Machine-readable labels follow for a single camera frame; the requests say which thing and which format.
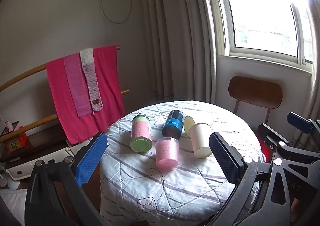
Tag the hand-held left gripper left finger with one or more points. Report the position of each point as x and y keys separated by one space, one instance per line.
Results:
x=90 y=159

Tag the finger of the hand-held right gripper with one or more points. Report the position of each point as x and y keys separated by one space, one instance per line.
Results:
x=300 y=122
x=271 y=135

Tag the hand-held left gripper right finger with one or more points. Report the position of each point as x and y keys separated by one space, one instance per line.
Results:
x=225 y=159

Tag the pink plastic cup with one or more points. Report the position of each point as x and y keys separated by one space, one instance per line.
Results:
x=167 y=153

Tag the white paper cup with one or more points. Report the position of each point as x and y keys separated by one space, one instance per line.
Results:
x=201 y=140

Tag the pale yellow cup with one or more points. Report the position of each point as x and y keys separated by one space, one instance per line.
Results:
x=188 y=125

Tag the green and pink cup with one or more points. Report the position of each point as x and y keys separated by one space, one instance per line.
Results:
x=141 y=133

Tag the dark cup with blue label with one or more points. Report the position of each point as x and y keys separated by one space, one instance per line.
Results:
x=173 y=124

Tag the wooden chair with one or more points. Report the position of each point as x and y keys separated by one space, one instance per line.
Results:
x=255 y=92

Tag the dark wooden cabinet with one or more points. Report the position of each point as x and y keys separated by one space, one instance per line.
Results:
x=42 y=140

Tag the round table with quilted cloth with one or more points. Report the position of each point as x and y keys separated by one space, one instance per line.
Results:
x=180 y=191

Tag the white appliance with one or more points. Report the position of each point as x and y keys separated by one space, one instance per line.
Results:
x=30 y=166

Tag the light pink towel strip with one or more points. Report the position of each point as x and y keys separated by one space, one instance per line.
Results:
x=77 y=85

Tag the orange tissue box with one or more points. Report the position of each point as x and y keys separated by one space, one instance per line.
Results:
x=16 y=142

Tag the magenta towel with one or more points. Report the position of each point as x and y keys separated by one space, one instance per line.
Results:
x=107 y=85

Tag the knitted pink and white strip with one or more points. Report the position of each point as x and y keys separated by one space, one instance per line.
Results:
x=91 y=78

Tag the white cloth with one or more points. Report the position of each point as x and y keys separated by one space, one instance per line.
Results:
x=12 y=206

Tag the wooden towel rack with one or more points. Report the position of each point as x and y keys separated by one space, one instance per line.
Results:
x=22 y=77

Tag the grey curtain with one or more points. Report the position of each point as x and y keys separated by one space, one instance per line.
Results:
x=175 y=40

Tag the dark picture frame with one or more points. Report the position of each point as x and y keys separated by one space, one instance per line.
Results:
x=10 y=129

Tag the window with white frame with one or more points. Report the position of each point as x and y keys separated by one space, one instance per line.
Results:
x=262 y=15

